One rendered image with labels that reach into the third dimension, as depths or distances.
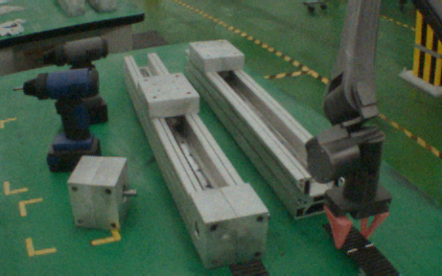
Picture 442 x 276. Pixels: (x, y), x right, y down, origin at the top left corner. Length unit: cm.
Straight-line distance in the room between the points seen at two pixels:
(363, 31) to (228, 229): 39
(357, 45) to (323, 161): 21
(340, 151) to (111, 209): 41
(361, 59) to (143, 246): 47
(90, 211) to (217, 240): 24
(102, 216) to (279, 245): 31
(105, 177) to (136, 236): 11
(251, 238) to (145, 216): 23
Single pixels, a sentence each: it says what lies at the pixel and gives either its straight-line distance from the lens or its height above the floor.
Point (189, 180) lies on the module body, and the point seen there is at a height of 86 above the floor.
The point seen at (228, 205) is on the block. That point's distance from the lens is 84.
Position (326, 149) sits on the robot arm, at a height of 100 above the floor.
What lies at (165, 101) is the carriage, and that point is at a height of 90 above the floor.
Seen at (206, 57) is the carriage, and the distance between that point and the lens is 142.
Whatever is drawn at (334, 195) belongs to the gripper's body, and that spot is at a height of 90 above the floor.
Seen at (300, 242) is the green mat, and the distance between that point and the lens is 92.
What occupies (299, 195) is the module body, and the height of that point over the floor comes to 83.
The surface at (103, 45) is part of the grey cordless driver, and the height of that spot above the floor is 98.
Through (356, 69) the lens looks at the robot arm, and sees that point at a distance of 82.
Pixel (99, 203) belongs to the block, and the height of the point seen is 84.
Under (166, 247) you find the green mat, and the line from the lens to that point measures 91.
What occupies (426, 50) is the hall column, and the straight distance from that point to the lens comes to 418.
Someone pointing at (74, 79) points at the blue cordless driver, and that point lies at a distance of 108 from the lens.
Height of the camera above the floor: 133
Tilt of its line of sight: 26 degrees down
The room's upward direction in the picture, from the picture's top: straight up
